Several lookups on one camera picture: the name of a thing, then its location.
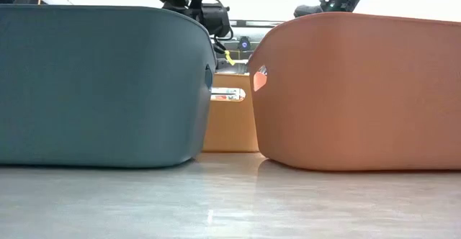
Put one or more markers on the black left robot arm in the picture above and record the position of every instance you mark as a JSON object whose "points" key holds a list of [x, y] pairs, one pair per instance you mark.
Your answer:
{"points": [[214, 17]]}

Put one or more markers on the yellow plastic bin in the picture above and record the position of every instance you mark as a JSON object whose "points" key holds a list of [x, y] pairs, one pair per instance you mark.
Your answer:
{"points": [[230, 127]]}

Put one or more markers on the teal plastic bin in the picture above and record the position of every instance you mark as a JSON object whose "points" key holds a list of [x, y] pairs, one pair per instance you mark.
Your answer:
{"points": [[101, 88]]}

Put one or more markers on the orange plastic bin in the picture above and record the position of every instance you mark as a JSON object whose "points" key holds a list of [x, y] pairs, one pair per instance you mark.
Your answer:
{"points": [[360, 95]]}

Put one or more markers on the black device with blue light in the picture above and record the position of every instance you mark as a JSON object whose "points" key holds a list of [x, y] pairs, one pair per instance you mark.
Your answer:
{"points": [[244, 44]]}

